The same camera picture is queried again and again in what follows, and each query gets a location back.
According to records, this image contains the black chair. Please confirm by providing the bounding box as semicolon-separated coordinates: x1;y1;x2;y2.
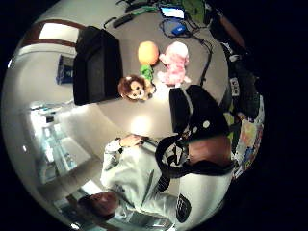
209;9;262;119

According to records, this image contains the colourful printed bag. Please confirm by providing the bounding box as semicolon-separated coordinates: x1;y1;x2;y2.
231;94;266;179

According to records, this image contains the pink plush toy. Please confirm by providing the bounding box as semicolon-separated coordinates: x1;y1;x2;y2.
156;40;193;89

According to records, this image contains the brown monkey plush toy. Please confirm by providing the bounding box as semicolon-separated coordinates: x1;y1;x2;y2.
116;74;156;102

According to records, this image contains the orange carrot plush toy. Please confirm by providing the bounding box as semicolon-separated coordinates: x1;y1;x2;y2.
137;40;161;82

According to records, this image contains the blue small device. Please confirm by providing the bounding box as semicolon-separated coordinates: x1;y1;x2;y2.
170;24;189;37

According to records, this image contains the person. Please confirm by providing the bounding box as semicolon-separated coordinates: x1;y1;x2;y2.
76;134;233;231

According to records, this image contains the large black box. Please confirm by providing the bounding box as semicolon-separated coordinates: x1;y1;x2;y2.
72;25;124;107

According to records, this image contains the black remote control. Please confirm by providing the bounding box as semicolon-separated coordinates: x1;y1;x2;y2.
112;13;135;29

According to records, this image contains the blue box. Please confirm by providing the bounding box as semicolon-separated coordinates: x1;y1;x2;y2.
55;54;76;86

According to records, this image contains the glass display cabinet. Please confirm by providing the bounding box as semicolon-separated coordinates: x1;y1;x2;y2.
29;101;91;186

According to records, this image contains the brown framed white door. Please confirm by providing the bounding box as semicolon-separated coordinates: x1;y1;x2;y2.
20;18;87;49

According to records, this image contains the black cable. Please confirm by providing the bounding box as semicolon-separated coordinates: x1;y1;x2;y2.
159;18;215;88

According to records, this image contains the green cable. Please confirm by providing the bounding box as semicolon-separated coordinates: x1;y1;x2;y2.
129;6;162;17

